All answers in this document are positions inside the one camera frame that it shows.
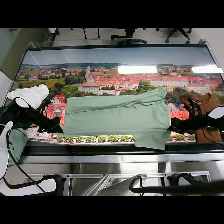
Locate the green T-shirt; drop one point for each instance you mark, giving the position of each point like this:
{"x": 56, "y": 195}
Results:
{"x": 120, "y": 116}

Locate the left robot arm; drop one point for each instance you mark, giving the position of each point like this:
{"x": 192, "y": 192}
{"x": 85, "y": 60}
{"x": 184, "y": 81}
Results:
{"x": 23, "y": 116}

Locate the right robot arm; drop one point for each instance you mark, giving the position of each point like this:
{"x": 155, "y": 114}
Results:
{"x": 196, "y": 121}

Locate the black office chair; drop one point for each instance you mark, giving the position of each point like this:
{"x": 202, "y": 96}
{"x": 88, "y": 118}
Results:
{"x": 128, "y": 36}
{"x": 178, "y": 33}

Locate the brown garment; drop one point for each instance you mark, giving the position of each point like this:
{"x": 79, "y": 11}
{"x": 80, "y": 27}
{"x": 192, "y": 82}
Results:
{"x": 208, "y": 135}

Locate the green garment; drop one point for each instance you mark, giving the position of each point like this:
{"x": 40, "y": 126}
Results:
{"x": 17, "y": 143}

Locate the silver frame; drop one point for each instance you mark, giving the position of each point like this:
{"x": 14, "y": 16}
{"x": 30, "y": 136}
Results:
{"x": 110, "y": 165}

